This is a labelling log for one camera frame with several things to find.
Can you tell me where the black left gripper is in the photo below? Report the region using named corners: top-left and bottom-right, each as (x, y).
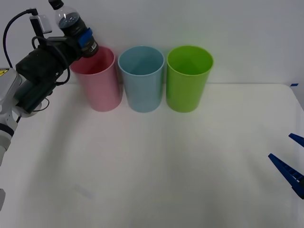
top-left (46, 28), bottom-right (94, 64)

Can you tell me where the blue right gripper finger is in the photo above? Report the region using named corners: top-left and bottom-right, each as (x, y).
top-left (288, 133), bottom-right (304, 148)
top-left (268, 153), bottom-right (304, 200)

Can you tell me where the dark plastic bottle black cap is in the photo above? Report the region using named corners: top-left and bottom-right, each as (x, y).
top-left (48, 0), bottom-right (99, 59)

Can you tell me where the pink plastic bin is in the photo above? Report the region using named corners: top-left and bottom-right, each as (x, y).
top-left (69, 46), bottom-right (124, 113)

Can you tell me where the pale blue plastic bin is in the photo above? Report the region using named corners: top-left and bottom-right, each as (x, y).
top-left (118, 46), bottom-right (165, 113)

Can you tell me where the green plastic bin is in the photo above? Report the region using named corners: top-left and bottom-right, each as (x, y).
top-left (166, 45), bottom-right (214, 113)

